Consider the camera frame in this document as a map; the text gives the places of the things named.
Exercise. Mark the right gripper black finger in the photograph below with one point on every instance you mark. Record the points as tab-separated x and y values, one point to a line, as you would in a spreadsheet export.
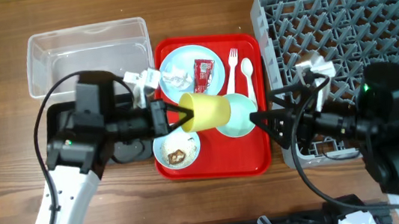
273	122
290	97

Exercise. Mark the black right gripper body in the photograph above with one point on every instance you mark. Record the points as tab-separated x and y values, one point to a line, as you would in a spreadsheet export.
290	124

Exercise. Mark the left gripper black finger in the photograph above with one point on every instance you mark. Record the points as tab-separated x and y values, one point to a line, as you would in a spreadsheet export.
177	109
182	125

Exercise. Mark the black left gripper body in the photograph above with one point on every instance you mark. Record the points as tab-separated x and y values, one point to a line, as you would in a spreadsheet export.
132	123

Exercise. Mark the yellow plastic cup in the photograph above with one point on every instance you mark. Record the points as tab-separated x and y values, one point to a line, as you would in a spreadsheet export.
209	111

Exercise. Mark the white napkin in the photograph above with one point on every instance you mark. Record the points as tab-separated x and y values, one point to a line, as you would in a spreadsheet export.
176	78

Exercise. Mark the food scraps with rice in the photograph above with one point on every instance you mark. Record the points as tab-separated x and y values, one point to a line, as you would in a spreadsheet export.
179	150

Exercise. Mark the light blue small bowl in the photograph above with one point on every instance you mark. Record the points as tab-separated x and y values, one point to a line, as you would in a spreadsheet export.
157	150

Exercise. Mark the red ketchup packet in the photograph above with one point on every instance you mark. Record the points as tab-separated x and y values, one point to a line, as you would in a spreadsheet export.
203	69

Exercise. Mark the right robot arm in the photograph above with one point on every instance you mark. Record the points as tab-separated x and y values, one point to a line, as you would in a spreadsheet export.
374	125

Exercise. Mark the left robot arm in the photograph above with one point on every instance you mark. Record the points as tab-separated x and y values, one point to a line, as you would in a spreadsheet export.
78	153

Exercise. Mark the black waste tray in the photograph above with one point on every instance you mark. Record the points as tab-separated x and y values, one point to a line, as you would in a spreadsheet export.
58	117

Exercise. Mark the grey dishwasher rack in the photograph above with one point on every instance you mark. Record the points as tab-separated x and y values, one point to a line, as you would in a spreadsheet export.
350	33

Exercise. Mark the mint green bowl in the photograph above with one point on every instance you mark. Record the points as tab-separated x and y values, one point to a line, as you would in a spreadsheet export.
239	124

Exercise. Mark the light blue plate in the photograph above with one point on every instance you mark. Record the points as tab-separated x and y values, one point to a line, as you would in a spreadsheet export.
183	60

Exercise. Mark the red serving tray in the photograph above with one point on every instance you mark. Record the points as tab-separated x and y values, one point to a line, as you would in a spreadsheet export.
221	156

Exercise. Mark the white plastic spoon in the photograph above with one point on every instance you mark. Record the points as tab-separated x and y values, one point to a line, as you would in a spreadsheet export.
247	70

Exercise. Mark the white plastic fork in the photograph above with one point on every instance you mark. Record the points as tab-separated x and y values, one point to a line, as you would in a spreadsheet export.
232	61

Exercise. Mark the clear plastic bin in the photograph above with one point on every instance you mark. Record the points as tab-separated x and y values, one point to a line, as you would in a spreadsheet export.
115	46

